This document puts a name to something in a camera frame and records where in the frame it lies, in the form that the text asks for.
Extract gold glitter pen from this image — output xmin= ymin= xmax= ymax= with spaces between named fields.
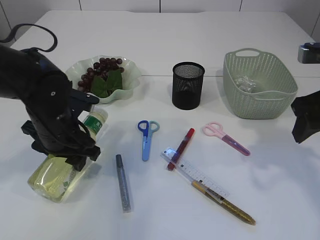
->
xmin=191 ymin=180 xmax=256 ymax=226

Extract clear plastic ruler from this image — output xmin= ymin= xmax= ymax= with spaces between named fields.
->
xmin=161 ymin=147 xmax=229 ymax=203

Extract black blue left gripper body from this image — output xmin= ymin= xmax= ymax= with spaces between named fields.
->
xmin=26 ymin=73 xmax=96 ymax=157

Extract pale green plastic basket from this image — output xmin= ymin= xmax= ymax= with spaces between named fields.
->
xmin=223 ymin=48 xmax=298 ymax=120

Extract pale green wavy glass plate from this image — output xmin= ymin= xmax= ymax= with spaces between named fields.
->
xmin=65 ymin=55 xmax=141 ymax=104

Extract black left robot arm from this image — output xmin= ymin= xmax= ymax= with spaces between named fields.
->
xmin=0 ymin=46 xmax=101 ymax=172

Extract clear plastic sheet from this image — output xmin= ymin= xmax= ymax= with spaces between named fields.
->
xmin=234 ymin=75 xmax=257 ymax=93

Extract silver glitter pen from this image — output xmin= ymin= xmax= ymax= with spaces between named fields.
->
xmin=115 ymin=154 xmax=133 ymax=213

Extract pink handled scissors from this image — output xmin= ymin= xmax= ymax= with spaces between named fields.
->
xmin=202 ymin=121 xmax=251 ymax=157

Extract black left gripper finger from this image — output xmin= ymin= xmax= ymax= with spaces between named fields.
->
xmin=69 ymin=88 xmax=100 ymax=117
xmin=64 ymin=146 xmax=101 ymax=172

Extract red glitter pen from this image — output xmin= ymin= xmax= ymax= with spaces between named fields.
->
xmin=167 ymin=128 xmax=195 ymax=171

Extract purple grape bunch with leaf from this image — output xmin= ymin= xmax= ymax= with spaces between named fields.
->
xmin=77 ymin=57 xmax=125 ymax=98

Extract yellow tea plastic bottle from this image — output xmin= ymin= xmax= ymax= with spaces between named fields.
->
xmin=27 ymin=108 xmax=108 ymax=203

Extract black mesh pen holder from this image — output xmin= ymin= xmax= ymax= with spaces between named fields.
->
xmin=171 ymin=61 xmax=205 ymax=110

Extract blue handled scissors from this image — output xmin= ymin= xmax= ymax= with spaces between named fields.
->
xmin=137 ymin=120 xmax=160 ymax=162

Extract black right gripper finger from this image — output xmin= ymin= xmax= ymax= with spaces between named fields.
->
xmin=291 ymin=91 xmax=320 ymax=144

